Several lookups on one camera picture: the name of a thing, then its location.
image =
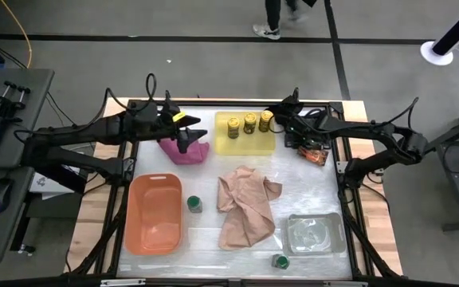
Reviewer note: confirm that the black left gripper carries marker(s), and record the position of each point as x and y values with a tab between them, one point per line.
167	119

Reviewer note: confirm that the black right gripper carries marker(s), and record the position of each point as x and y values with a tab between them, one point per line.
305	137

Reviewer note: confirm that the orange spice packet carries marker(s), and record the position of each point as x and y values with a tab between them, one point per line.
313	158

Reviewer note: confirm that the yellow-lid spice jar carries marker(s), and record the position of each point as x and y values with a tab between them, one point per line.
249	123
233	126
266	120

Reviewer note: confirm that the green-lid spice jar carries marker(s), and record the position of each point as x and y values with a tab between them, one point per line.
194	203
280	261

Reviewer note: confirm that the clear plastic tray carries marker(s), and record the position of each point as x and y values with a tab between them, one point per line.
313	235

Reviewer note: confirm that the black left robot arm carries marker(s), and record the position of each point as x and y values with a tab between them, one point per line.
74	133

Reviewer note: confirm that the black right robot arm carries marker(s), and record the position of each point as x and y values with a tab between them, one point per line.
373	129

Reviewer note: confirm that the magenta cloth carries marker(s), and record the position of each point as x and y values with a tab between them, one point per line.
189	155

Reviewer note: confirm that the yellow plastic tray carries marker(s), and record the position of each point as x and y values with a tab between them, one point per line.
245	145

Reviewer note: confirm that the beige cloth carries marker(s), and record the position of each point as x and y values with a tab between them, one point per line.
245	207

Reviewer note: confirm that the orange plastic bin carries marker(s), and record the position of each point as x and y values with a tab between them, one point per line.
154	223

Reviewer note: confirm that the white plastic table sheet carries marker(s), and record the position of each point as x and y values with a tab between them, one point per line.
203	239

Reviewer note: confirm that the white box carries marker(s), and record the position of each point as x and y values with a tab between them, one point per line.
54	187

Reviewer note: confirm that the grey desk top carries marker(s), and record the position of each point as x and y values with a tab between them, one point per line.
34	103

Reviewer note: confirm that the white floor stand black pole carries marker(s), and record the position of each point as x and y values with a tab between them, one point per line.
436	53

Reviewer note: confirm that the black desk clamp holder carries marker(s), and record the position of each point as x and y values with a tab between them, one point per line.
10	103

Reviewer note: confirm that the black desk leg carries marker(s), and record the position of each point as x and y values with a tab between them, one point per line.
20	235

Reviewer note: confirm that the black computer mouse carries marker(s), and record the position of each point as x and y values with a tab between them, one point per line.
0	195

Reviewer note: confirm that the black metal table frame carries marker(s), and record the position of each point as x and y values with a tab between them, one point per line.
213	103

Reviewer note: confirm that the silver metal bracket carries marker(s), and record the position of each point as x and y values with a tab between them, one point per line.
122	282
345	284

